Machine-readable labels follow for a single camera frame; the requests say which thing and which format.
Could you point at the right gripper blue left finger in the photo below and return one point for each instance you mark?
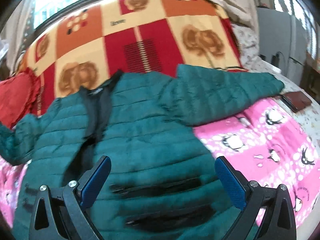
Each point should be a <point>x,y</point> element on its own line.
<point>60,213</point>

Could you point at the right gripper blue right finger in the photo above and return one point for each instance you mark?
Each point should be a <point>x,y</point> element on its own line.
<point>278,221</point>

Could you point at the dark green puffer jacket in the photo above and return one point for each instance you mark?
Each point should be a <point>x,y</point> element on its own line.
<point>230,93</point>

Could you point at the pink penguin blanket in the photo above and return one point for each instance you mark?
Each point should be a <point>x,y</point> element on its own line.
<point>262,142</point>

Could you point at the brown wallet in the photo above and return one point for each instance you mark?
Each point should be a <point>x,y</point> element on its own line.
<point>296,101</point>

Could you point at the red heart pillow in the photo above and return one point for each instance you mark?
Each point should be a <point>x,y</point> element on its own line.
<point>17,97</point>

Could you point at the grey refrigerator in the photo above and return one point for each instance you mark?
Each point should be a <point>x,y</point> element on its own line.
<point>283,40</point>

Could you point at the red orange rose blanket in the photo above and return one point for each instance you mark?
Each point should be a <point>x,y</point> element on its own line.
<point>88,46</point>

